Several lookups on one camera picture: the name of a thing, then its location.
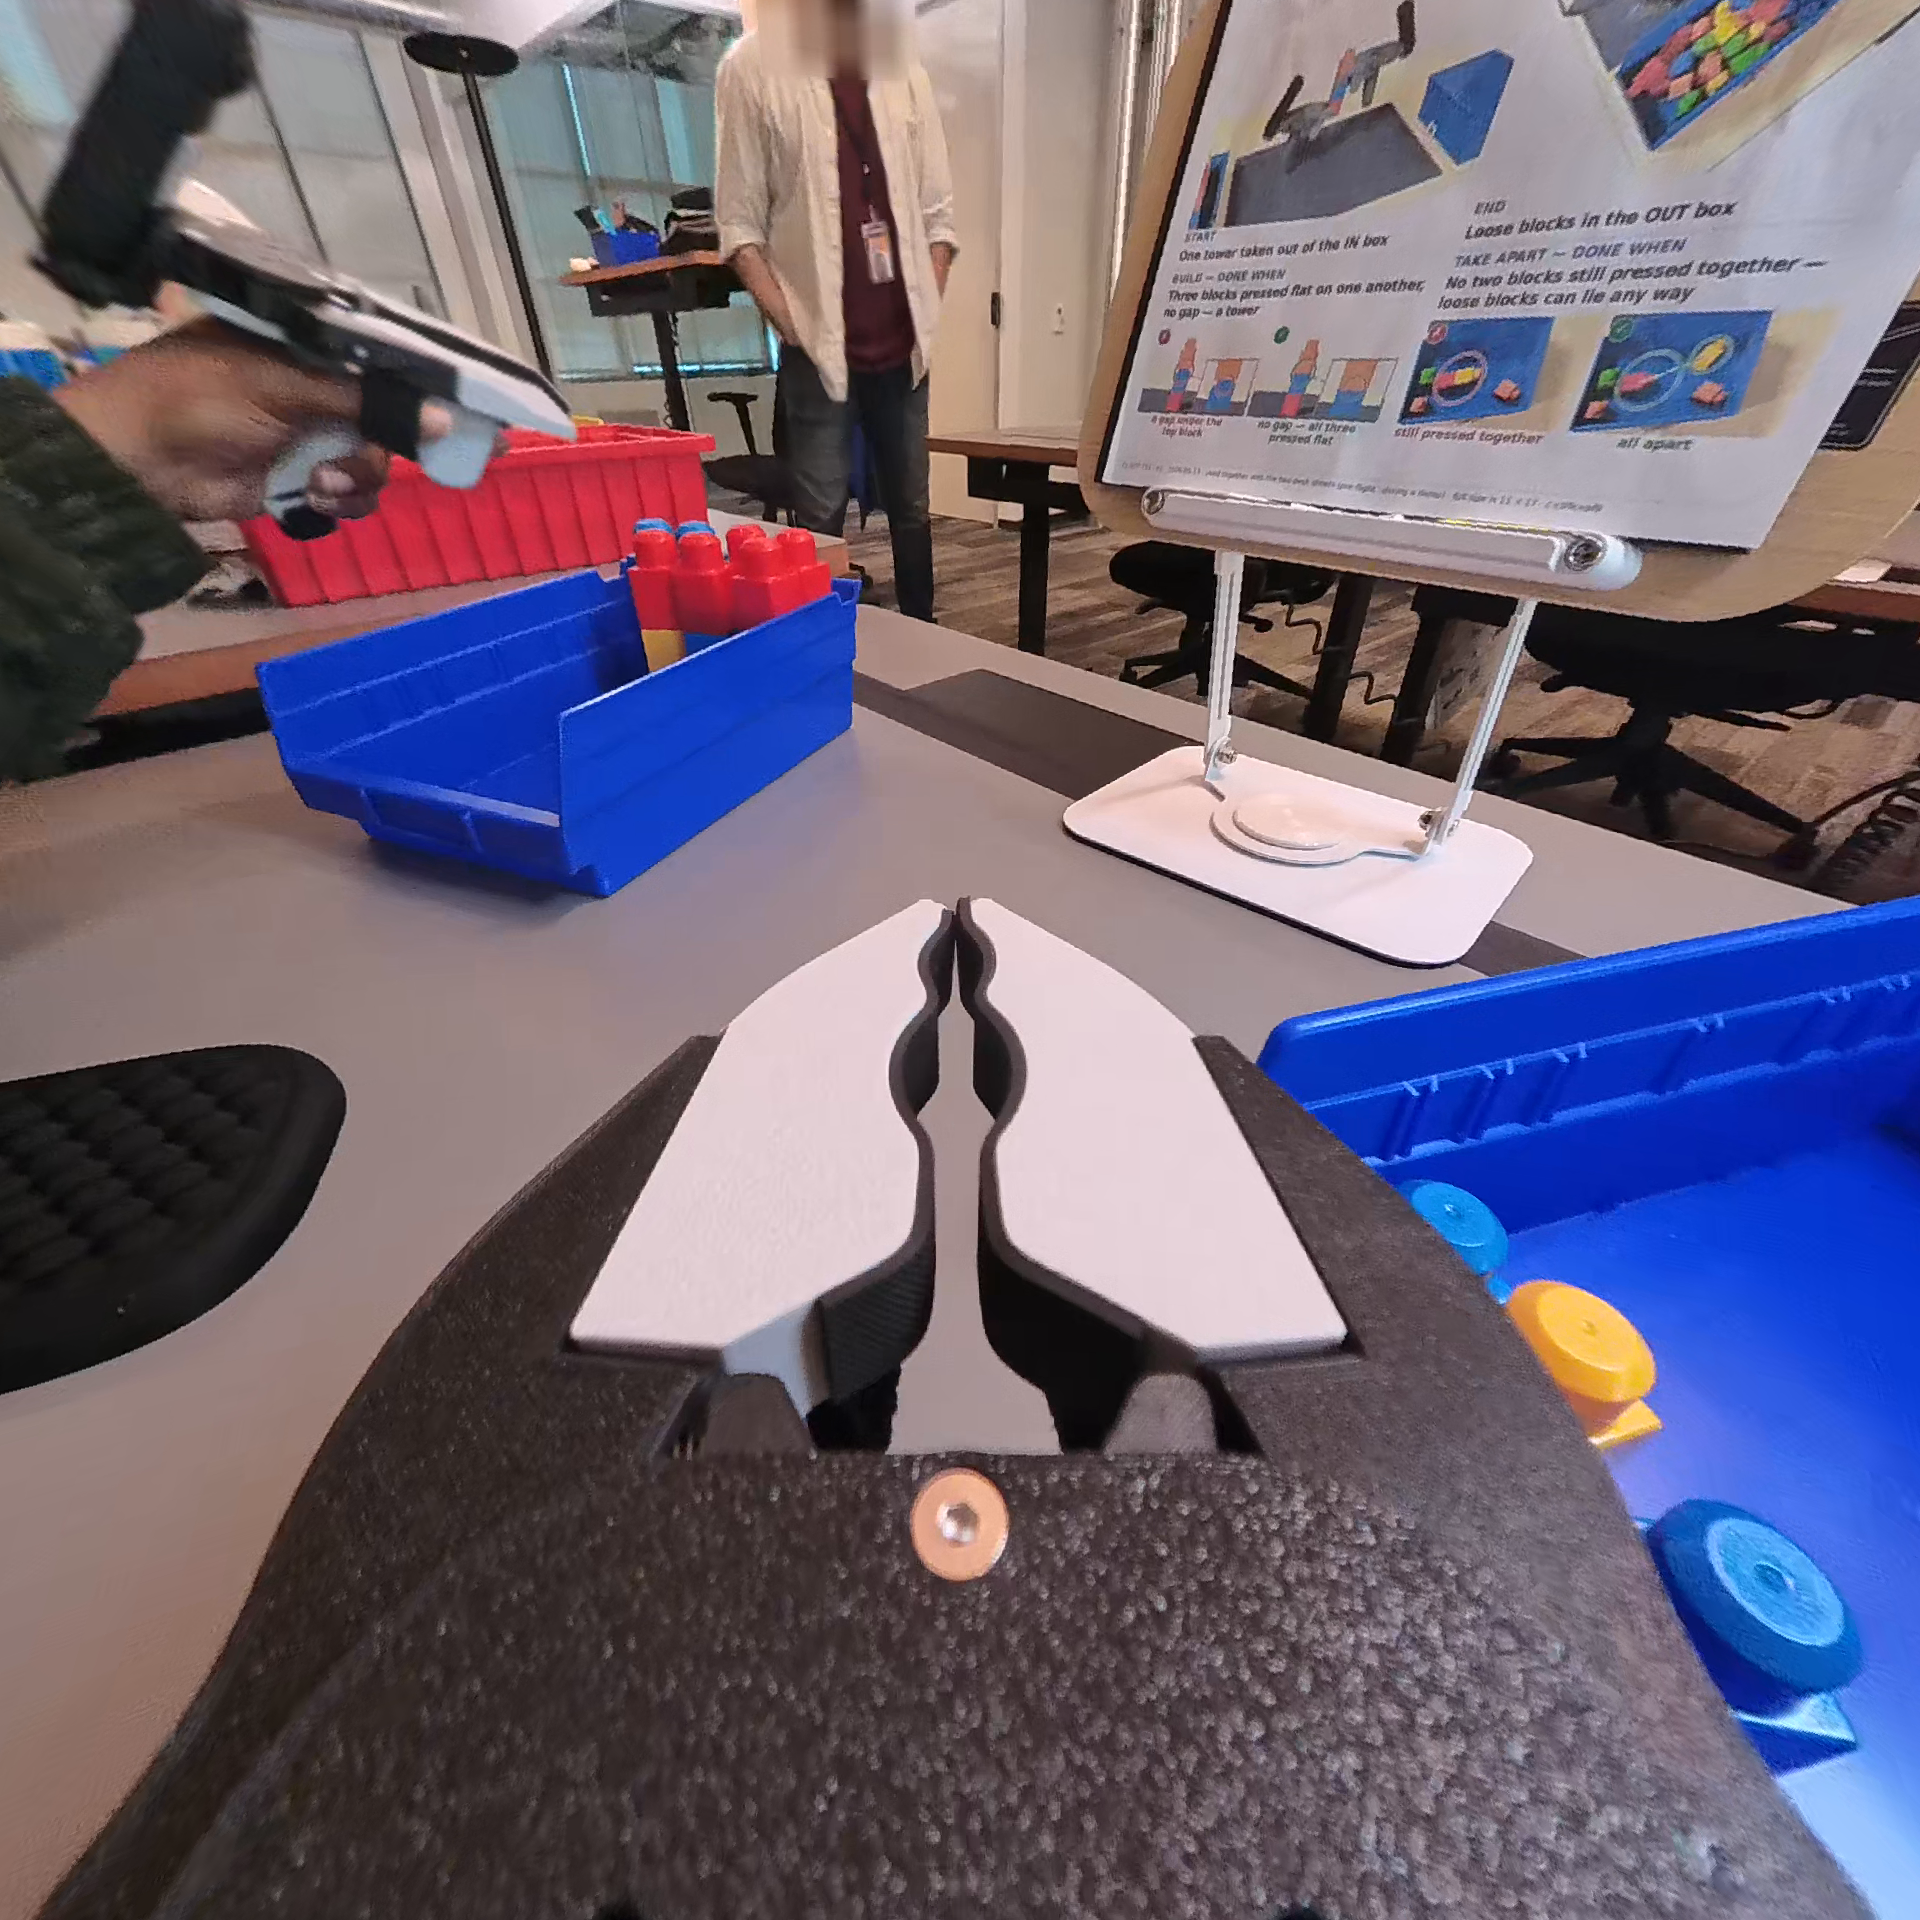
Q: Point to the black floor lamp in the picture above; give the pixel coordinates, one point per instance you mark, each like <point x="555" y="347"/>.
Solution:
<point x="459" y="53"/>

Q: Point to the person's left forearm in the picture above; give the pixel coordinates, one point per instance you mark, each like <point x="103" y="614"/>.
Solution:
<point x="76" y="569"/>

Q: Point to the small blue container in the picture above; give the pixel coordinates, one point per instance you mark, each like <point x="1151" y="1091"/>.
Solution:
<point x="623" y="242"/>

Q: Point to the red plastic bin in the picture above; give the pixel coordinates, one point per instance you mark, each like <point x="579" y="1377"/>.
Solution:
<point x="525" y="510"/>

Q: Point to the printed instruction sheet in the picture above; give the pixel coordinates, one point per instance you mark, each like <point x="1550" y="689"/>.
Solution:
<point x="1500" y="346"/>

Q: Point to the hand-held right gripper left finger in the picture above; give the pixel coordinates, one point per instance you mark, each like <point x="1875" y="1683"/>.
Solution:
<point x="765" y="1185"/>

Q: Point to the wooden standing desk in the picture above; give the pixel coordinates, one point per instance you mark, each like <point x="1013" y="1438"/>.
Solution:
<point x="662" y="269"/>

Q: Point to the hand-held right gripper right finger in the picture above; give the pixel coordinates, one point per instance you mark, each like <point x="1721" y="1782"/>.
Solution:
<point x="1156" y="1201"/>

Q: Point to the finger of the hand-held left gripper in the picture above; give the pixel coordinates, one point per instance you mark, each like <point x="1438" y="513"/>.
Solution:
<point x="481" y="381"/>
<point x="459" y="451"/>

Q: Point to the black office chair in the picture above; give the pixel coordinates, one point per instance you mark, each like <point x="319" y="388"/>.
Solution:
<point x="750" y="464"/>
<point x="1215" y="578"/>
<point x="1681" y="660"/>

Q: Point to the blue plastic bin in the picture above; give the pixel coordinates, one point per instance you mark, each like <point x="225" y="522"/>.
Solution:
<point x="1769" y="1201"/>
<point x="676" y="750"/>

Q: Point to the white document stand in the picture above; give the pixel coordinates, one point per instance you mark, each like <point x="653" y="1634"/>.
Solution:
<point x="1350" y="884"/>

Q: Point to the black bag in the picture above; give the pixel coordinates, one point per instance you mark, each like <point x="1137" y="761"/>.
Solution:
<point x="691" y="225"/>

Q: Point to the person's left hand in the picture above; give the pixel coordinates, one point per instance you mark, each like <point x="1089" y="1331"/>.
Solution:
<point x="196" y="420"/>

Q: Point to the cluster of block towers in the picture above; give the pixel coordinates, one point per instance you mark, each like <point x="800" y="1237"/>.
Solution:
<point x="735" y="586"/>

